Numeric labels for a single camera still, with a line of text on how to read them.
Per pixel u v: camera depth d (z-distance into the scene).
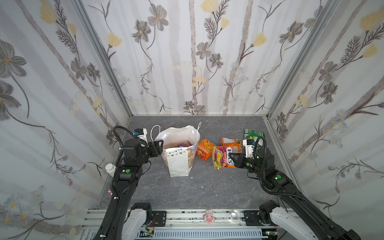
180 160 0.78
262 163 0.56
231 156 0.75
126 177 0.50
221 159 0.79
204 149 0.98
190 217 0.76
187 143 0.88
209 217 0.72
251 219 0.73
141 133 0.64
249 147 0.69
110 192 0.47
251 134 1.07
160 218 0.74
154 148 0.65
